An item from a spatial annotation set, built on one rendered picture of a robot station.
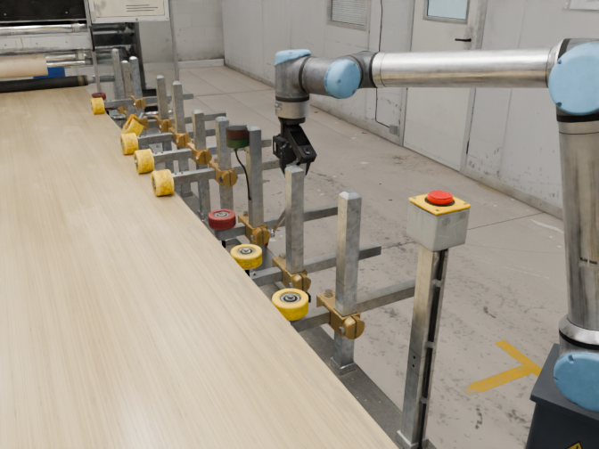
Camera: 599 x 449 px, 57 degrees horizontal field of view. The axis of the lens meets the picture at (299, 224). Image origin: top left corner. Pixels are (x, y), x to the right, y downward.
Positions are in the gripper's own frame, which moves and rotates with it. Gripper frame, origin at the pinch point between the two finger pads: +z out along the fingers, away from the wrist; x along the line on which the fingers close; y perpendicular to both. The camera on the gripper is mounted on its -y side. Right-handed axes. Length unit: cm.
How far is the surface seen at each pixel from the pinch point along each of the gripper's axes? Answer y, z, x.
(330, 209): 12.8, 15.0, -19.2
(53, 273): 1, 11, 64
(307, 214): 12.8, 15.0, -11.0
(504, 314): 29, 100, -132
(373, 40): 351, 10, -268
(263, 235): 5.8, 15.3, 7.6
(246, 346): -47, 10, 34
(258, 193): 8.6, 3.2, 7.4
